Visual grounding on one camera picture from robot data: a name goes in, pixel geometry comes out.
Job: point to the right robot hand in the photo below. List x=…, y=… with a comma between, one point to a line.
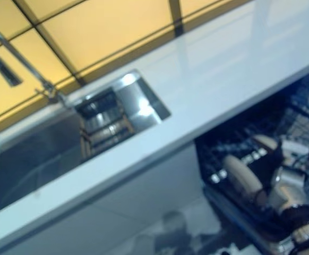
x=272, y=164

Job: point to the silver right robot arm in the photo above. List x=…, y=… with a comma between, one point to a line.
x=290, y=191

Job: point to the black dishwasher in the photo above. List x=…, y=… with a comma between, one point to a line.
x=223, y=151

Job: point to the grey cutlery basket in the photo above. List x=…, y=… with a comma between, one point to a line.
x=295, y=148

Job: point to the white cabinet door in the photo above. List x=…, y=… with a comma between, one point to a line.
x=37, y=233
x=157, y=180

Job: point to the black dish drying rack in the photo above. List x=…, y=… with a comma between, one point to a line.
x=104, y=127

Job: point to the stainless steel sink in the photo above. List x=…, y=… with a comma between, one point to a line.
x=24, y=164

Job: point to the chrome kitchen faucet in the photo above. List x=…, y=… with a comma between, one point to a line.
x=24, y=61

